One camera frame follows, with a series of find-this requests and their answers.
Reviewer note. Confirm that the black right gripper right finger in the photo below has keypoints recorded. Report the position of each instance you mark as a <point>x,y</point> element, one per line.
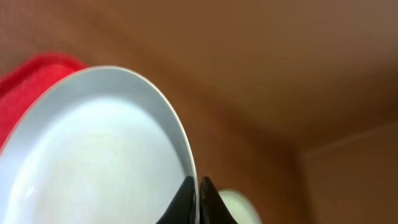
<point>212,208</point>

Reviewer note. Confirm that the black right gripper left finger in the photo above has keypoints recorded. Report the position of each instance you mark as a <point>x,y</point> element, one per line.
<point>182,208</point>

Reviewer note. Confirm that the red plastic serving tray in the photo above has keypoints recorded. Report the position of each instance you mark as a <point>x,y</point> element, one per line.
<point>21,87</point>

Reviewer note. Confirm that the light blue plate red stain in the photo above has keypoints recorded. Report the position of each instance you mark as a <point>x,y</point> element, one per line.
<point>103,145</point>

